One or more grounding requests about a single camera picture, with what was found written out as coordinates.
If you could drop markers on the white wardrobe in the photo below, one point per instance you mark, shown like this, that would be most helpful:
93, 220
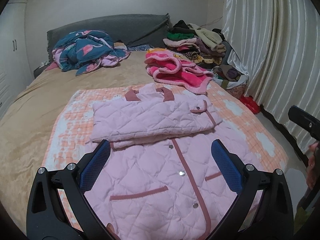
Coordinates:
10, 55

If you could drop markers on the pink fleece blanket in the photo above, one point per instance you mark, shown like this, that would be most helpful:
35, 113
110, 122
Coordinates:
170, 65

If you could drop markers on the person's right hand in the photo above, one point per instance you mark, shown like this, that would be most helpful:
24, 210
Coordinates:
313, 167

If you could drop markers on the pink quilted jacket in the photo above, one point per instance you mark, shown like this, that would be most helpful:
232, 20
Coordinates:
150, 180

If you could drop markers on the blue patterned pillow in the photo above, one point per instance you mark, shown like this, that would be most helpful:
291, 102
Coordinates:
140, 47

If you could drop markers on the bed with tan sheet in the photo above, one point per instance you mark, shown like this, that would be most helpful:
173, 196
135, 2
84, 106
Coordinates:
37, 105

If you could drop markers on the grey padded headboard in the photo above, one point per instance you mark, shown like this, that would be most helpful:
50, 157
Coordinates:
125, 27

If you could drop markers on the pile of folded clothes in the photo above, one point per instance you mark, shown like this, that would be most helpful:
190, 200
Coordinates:
207, 42

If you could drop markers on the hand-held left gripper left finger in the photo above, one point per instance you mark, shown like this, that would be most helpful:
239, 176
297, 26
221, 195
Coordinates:
96, 167

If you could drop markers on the peach checked blanket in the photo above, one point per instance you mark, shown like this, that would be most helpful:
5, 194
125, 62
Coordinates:
250, 130

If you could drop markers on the cream satin curtain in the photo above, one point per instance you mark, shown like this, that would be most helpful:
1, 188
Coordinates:
262, 42

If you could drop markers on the red plastic bag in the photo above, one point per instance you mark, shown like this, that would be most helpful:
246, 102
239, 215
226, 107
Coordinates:
251, 103

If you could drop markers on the teal flamingo print quilt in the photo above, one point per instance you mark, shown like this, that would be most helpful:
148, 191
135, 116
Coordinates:
80, 50

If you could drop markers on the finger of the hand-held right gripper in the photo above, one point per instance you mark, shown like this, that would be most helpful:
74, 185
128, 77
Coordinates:
303, 121

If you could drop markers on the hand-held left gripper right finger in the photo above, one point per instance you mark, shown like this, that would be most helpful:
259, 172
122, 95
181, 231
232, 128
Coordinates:
226, 167

